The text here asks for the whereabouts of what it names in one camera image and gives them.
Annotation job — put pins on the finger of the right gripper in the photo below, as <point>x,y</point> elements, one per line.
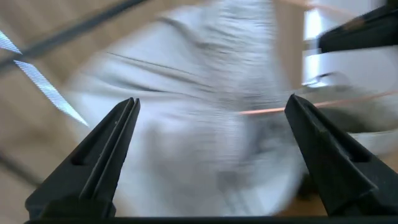
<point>367,34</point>

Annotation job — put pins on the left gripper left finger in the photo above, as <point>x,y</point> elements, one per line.
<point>93,161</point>

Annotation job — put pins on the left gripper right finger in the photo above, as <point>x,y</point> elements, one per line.
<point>342,174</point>

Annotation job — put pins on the pink clothes hanger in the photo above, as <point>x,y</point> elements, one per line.
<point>264,110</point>

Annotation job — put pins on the pale grey shorts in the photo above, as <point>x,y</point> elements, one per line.
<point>186,124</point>

